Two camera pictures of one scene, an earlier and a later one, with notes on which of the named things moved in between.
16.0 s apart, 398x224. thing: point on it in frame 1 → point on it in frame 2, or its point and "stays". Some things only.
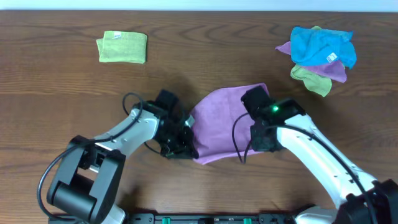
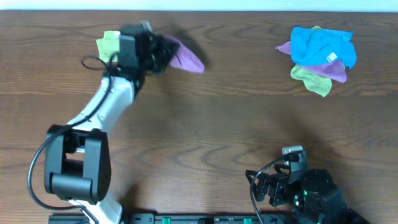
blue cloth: (311, 46) stays
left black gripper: (181, 140) → (162, 52)
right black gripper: (257, 144) → (278, 182)
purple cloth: (221, 126) → (185, 60)
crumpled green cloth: (314, 82) stays
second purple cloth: (334, 70) stays
